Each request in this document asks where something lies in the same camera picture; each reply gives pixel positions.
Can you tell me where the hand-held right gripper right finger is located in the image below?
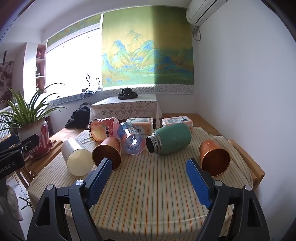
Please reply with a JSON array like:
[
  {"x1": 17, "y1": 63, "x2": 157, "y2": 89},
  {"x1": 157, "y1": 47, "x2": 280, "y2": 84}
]
[{"x1": 186, "y1": 158, "x2": 270, "y2": 241}]

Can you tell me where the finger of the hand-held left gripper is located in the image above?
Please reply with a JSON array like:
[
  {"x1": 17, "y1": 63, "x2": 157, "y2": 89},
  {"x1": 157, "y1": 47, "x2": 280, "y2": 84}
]
[{"x1": 0, "y1": 134, "x2": 39, "y2": 156}]

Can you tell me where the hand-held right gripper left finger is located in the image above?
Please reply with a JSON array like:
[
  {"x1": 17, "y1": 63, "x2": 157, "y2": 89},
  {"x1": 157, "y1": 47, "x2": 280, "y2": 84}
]
[{"x1": 26, "y1": 158, "x2": 113, "y2": 241}]

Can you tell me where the copper metal cup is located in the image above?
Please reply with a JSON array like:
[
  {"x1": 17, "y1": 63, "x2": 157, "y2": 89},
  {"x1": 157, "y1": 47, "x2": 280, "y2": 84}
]
[
  {"x1": 199, "y1": 139, "x2": 231, "y2": 177},
  {"x1": 92, "y1": 137, "x2": 122, "y2": 171}
]

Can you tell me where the white plastic cup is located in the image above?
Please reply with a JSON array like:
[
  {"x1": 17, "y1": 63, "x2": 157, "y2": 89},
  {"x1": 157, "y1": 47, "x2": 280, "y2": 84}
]
[{"x1": 61, "y1": 138, "x2": 94, "y2": 176}]

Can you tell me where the spider plant in painted pot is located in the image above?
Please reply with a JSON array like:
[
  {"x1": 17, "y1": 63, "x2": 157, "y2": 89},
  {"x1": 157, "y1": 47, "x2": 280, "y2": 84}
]
[{"x1": 0, "y1": 83, "x2": 68, "y2": 160}]

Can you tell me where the wooden bench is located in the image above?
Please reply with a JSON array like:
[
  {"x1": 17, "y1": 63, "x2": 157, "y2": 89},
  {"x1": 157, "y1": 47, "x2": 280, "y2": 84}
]
[{"x1": 18, "y1": 127, "x2": 91, "y2": 187}]

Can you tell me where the white sack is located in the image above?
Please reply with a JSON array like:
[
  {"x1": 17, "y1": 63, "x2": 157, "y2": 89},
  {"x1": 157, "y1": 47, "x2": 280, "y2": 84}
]
[{"x1": 0, "y1": 185, "x2": 23, "y2": 221}]

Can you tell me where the small green plant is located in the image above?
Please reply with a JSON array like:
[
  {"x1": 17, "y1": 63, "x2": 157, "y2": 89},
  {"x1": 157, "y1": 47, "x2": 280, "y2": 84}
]
[{"x1": 17, "y1": 194, "x2": 36, "y2": 209}]

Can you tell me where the green insulated flask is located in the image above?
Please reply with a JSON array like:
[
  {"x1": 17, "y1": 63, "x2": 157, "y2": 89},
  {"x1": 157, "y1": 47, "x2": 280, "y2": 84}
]
[{"x1": 146, "y1": 123, "x2": 192, "y2": 155}]

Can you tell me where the black cloth bundle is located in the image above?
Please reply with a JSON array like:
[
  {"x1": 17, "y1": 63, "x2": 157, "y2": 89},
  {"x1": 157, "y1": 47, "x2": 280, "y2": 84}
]
[{"x1": 65, "y1": 105, "x2": 91, "y2": 129}]

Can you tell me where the wooden table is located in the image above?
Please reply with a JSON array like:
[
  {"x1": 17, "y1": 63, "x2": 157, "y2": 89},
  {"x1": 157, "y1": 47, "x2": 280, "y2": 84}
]
[{"x1": 228, "y1": 139, "x2": 265, "y2": 189}]

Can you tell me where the blue windowsill cushion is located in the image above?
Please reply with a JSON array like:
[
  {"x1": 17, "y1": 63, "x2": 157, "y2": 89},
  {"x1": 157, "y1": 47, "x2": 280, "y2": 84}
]
[{"x1": 50, "y1": 91, "x2": 86, "y2": 105}]

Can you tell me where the orange tissue pack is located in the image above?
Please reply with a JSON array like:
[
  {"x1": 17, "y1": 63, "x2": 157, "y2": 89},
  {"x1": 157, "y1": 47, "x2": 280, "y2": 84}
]
[
  {"x1": 127, "y1": 117, "x2": 154, "y2": 135},
  {"x1": 161, "y1": 115, "x2": 194, "y2": 130}
]

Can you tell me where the lace covered table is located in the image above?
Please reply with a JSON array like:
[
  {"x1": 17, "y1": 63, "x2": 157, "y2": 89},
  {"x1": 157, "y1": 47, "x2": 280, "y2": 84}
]
[{"x1": 89, "y1": 94, "x2": 163, "y2": 128}]

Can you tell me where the blue white cloth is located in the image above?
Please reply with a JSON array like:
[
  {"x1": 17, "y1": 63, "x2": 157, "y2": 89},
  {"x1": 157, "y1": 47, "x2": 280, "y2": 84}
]
[{"x1": 84, "y1": 86, "x2": 102, "y2": 97}]

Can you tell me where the black tea tray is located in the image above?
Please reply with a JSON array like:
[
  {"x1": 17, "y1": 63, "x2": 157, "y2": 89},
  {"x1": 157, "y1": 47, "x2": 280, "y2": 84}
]
[{"x1": 118, "y1": 92, "x2": 139, "y2": 100}]

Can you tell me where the landscape print window valance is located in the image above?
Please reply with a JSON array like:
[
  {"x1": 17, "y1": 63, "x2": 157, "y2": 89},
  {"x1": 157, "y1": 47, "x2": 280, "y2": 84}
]
[{"x1": 46, "y1": 13, "x2": 102, "y2": 47}]

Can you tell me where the landscape print curtain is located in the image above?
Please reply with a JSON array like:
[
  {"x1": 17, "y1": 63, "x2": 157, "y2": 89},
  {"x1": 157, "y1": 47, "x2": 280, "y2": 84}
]
[{"x1": 101, "y1": 6, "x2": 194, "y2": 95}]

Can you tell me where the white air conditioner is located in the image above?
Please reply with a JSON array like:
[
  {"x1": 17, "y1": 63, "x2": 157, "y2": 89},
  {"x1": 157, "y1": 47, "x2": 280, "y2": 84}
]
[{"x1": 186, "y1": 0, "x2": 234, "y2": 25}]

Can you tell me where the brown wall picture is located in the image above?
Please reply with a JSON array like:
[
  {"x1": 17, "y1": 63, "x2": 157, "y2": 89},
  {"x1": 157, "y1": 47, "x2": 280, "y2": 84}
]
[{"x1": 0, "y1": 60, "x2": 14, "y2": 103}]

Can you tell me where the white wall shelf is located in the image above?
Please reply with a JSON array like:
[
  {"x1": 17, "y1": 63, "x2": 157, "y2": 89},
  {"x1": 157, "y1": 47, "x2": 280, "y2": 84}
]
[{"x1": 23, "y1": 42, "x2": 48, "y2": 112}]

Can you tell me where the air conditioner cable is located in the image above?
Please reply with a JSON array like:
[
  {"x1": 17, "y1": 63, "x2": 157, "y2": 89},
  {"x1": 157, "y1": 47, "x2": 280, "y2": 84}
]
[{"x1": 191, "y1": 25, "x2": 201, "y2": 42}]

